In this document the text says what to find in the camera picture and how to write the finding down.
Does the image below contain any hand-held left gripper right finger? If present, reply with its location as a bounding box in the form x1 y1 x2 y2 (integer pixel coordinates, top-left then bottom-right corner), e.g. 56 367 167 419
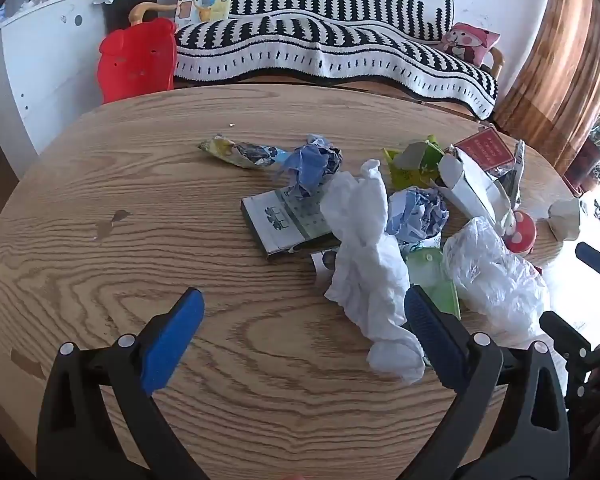
404 285 571 480

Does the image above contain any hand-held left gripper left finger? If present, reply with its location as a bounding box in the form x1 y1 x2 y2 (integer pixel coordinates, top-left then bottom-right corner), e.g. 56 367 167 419
36 287 206 480

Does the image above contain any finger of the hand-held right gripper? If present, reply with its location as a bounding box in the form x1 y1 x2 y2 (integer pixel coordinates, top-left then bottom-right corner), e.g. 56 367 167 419
539 311 593 366
575 241 600 283

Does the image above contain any red mushroom doll toy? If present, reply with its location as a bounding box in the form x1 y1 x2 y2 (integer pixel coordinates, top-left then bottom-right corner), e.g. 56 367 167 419
502 210 537 256

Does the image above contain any white green cigarette box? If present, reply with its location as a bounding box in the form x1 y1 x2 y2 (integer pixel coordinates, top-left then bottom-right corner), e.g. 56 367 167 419
241 185 338 260

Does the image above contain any crumpled grey paper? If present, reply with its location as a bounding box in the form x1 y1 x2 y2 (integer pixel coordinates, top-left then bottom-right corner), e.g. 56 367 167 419
547 197 583 242

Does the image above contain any light green packet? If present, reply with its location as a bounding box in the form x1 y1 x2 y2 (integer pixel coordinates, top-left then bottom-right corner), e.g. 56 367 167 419
405 247 462 321

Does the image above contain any clear plastic bag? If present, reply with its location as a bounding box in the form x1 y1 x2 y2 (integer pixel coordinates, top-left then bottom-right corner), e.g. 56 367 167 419
442 217 551 348

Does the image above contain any dark red plant pot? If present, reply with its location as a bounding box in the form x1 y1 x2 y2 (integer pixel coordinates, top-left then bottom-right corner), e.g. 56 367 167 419
562 137 600 196

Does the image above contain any crumpled white tissue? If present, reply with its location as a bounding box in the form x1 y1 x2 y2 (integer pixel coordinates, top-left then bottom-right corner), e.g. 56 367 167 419
320 159 426 386

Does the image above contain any silver foil wrapper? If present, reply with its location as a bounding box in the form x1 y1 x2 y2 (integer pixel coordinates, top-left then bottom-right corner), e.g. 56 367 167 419
500 140 527 211

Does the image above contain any crumpled blue white paper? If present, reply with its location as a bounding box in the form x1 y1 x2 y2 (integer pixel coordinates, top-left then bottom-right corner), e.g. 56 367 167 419
385 186 451 248

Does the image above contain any white torn carton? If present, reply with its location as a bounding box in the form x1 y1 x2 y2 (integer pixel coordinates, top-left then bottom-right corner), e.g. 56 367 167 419
437 147 516 233

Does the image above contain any red cardboard box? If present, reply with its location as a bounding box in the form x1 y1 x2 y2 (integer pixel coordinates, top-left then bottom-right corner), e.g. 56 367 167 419
452 127 516 173

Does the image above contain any green yellow torn carton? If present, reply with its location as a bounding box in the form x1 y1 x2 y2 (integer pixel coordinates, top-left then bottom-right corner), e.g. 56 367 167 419
382 135 448 192

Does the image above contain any brown curtain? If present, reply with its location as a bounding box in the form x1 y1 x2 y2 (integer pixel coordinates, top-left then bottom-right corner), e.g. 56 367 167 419
495 0 600 171

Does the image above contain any yellow blue snack wrapper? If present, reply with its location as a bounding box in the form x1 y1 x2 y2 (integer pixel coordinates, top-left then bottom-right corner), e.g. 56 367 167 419
197 134 293 170

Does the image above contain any crumpled blue paper ball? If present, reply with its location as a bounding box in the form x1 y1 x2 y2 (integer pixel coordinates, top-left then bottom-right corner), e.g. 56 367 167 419
280 134 343 196

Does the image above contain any pink cartoon cushion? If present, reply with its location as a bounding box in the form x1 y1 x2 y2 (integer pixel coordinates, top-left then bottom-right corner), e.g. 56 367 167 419
440 22 501 67

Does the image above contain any red plastic chair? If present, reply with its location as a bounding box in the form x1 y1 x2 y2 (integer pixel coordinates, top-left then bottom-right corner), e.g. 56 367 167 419
98 17 177 105

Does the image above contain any white cabinet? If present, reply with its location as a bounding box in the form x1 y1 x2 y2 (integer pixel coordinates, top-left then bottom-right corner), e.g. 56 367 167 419
0 0 111 161

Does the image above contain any colourful picture book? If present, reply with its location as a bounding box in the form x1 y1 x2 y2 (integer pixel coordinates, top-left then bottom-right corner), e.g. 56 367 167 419
176 0 232 28

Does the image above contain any wooden frame sofa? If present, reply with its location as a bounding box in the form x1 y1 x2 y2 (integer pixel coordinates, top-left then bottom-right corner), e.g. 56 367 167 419
129 0 506 121

